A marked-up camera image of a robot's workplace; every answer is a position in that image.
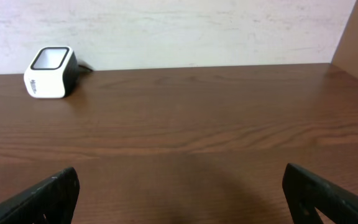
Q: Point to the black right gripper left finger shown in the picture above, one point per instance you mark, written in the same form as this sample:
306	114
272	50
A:
52	200

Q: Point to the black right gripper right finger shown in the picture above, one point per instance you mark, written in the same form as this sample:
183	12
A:
307	194

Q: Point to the white barcode scanner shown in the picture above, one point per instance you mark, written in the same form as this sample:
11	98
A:
53	73

